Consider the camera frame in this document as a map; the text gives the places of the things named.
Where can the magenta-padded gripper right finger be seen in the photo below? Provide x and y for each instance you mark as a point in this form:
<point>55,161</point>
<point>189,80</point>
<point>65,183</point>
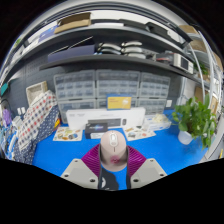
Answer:
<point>146,171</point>

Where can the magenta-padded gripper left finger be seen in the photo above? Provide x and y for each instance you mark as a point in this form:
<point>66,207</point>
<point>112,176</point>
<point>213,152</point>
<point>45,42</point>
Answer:
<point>78,173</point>

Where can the beige computer mouse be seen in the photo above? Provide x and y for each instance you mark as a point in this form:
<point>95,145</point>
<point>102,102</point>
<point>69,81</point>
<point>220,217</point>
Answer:
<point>114,150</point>

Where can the colourful sticker sheet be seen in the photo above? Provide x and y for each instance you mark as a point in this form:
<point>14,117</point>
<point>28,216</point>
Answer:
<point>140,134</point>
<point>66,134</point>

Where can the small black box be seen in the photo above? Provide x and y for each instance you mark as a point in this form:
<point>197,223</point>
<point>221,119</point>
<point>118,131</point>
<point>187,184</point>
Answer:
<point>95,130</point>

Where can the navy dotted fabric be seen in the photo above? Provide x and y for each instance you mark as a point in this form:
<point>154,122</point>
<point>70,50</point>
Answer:
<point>46,130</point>

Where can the white keyboard box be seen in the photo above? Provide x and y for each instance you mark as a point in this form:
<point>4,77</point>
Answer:
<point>76,116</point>

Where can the white dotted fabric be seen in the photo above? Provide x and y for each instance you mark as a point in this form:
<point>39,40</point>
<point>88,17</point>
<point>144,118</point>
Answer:
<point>38,116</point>

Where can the green potted plant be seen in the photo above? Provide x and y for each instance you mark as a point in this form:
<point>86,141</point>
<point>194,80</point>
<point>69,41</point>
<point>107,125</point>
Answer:
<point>195,116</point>

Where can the yellow card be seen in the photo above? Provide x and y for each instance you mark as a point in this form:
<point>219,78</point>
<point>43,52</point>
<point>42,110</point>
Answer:
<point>119,102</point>

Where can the grey plastic drawer cabinet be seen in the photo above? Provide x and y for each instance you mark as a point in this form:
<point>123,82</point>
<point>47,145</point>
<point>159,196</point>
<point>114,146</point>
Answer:
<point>75,86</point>
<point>155,86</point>
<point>118,81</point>

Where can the white woven basket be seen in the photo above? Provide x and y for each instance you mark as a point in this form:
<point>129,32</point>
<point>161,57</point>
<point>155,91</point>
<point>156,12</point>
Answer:
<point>36,91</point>

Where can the dark wall shelf unit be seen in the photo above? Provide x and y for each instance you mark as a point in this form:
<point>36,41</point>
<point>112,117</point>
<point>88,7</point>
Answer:
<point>110,60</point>

